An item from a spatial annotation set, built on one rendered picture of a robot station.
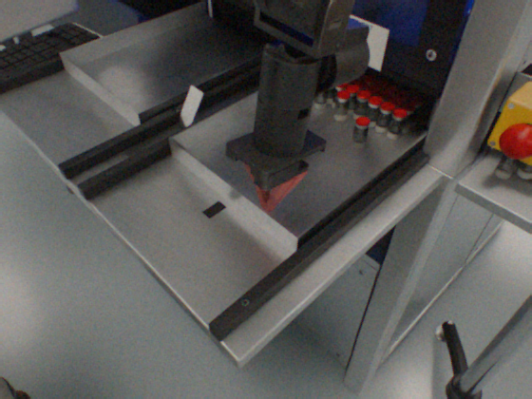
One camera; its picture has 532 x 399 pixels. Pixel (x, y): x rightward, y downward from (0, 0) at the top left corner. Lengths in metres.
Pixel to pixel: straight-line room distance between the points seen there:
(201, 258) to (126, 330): 1.01
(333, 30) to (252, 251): 0.28
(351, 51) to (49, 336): 1.36
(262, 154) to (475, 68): 0.28
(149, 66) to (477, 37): 0.58
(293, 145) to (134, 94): 0.43
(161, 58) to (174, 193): 0.37
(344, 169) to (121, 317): 1.09
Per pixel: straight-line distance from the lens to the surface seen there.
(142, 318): 1.55
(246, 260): 0.54
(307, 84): 0.43
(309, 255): 0.52
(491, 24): 0.58
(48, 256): 1.81
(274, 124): 0.44
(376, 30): 0.65
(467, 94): 0.62
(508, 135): 0.58
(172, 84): 0.84
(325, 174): 0.64
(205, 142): 0.70
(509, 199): 0.69
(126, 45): 0.98
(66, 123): 0.80
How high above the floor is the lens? 1.32
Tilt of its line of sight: 47 degrees down
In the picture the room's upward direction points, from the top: straight up
